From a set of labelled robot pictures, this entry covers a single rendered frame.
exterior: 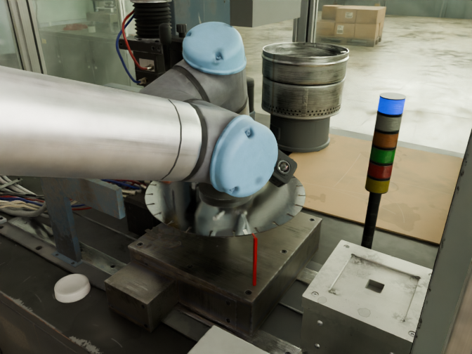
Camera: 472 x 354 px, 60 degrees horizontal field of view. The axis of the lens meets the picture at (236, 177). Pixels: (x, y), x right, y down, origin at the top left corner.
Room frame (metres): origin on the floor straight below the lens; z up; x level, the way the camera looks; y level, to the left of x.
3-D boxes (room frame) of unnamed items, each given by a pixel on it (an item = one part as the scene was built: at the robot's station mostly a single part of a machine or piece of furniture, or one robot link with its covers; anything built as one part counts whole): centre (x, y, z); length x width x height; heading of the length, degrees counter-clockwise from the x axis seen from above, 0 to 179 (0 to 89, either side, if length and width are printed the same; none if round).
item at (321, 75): (1.50, -0.24, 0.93); 0.31 x 0.31 x 0.36
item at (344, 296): (0.52, -0.23, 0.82); 0.18 x 0.18 x 0.15; 57
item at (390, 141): (0.72, -0.28, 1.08); 0.05 x 0.04 x 0.03; 147
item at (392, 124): (0.72, -0.28, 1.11); 0.05 x 0.04 x 0.03; 147
